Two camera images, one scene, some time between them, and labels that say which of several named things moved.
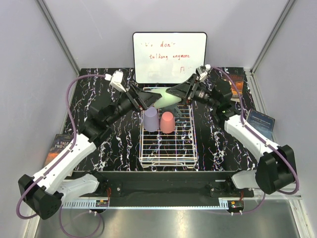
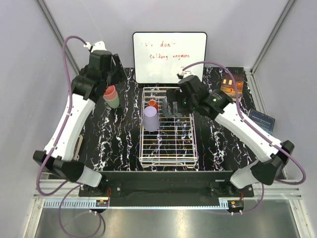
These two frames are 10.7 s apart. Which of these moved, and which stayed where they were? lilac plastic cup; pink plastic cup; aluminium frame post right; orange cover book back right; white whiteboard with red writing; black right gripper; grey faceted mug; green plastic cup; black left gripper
Moved: black left gripper; green plastic cup; pink plastic cup
Stayed: grey faceted mug; black right gripper; aluminium frame post right; white whiteboard with red writing; orange cover book back right; lilac plastic cup
